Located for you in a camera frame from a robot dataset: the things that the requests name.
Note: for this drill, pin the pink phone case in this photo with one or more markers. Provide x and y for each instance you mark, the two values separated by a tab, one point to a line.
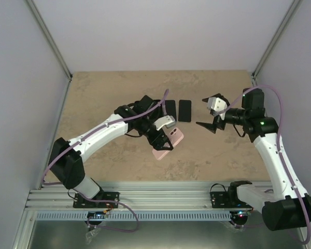
175	137

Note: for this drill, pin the right corner aluminium post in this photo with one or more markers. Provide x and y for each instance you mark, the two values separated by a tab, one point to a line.
294	6

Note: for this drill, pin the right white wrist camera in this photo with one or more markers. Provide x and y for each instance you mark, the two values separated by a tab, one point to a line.
217	106

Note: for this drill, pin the black phone with blue edge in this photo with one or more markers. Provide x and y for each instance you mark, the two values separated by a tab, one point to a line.
170	106

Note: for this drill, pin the left circuit board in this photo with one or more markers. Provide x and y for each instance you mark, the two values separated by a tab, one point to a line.
98	214

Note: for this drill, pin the corner aluminium post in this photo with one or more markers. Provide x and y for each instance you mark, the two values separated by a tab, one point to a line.
48	37
294	6

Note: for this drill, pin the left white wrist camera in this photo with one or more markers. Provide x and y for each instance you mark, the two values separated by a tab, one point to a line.
165	121

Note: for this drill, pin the left corner aluminium post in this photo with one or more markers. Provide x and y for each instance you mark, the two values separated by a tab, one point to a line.
48	37

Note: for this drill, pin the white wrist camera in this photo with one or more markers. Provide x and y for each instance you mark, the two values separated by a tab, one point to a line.
217	106
165	121

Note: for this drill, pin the grey slotted cable duct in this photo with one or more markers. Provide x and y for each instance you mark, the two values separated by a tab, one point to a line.
142	216

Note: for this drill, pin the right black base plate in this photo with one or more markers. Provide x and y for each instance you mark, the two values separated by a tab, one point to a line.
221	199

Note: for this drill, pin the aluminium rail frame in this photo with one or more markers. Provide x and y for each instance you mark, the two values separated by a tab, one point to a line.
139	196

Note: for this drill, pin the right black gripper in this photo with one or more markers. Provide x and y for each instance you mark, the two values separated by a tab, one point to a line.
217	121

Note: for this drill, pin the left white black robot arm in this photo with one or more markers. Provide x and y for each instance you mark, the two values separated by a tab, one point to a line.
147	116

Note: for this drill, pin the circuit board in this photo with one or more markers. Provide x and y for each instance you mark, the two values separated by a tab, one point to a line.
98	214
240	214

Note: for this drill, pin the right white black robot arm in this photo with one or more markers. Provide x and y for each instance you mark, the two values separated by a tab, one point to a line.
288	206

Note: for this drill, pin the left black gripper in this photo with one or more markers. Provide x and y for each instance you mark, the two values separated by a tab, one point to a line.
157	145

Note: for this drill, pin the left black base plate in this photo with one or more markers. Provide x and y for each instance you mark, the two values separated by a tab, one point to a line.
105	200

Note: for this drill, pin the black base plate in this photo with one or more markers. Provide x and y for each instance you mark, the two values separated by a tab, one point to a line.
105	200
221	199

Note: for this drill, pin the right circuit board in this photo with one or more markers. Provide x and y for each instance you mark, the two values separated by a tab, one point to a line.
240	214

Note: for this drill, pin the clear plastic bag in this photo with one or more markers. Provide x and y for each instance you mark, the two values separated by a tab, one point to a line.
91	234

